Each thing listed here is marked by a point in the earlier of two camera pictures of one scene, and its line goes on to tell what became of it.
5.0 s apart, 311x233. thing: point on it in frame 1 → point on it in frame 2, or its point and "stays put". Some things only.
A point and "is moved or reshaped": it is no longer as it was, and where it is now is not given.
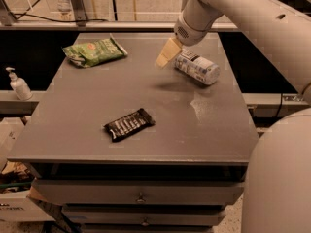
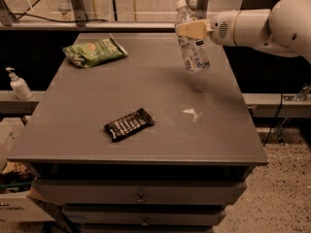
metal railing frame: [81, 21] stays put
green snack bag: [90, 52] stays put
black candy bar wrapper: [129, 125] stays put
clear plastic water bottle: [197, 67] is moved or reshaped
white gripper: [189, 35] → [221, 29]
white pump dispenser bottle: [19, 85] stays put
